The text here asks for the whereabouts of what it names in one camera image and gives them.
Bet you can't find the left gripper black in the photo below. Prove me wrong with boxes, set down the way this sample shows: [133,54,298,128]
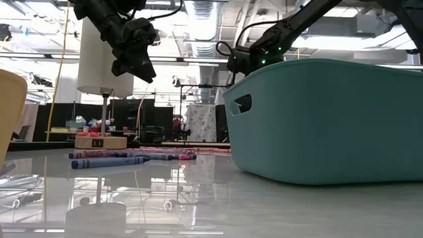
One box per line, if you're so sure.
[110,17,159,85]

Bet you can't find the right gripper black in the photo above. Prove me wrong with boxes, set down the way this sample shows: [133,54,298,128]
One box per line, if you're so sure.
[226,45,262,114]

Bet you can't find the red crayon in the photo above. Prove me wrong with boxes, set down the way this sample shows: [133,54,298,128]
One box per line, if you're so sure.
[194,147,231,157]

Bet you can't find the yellow plastic bin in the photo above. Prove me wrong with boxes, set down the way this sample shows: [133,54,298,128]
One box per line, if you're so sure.
[0,68,28,166]

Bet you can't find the white cylindrical lamp shade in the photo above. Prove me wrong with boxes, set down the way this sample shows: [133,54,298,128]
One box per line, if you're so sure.
[74,18,135,150]

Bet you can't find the white patterned cloth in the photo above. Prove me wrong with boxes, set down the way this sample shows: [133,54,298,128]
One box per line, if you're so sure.
[184,103,218,143]

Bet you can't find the ceiling light bar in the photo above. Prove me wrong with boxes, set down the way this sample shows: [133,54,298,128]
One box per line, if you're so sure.
[147,56,229,67]

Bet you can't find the black chair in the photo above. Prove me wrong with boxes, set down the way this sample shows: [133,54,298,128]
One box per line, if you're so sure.
[141,125,165,144]

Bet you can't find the large teal plastic bin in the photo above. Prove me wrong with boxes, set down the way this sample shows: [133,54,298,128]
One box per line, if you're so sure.
[223,58,423,185]

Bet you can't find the cluttered wooden shelf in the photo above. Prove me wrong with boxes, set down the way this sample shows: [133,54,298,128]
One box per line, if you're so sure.
[44,115,136,143]

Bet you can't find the black camera stand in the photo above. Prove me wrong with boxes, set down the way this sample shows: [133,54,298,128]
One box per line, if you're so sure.
[171,75,229,143]

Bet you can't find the yellow cable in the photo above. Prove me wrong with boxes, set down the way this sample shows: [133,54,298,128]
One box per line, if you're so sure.
[46,0,72,143]

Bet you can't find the silver ventilation duct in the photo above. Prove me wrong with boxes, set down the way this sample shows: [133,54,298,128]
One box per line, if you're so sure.
[183,0,223,104]

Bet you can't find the black metal table frame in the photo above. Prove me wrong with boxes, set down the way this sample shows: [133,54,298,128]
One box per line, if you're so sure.
[6,141,231,152]

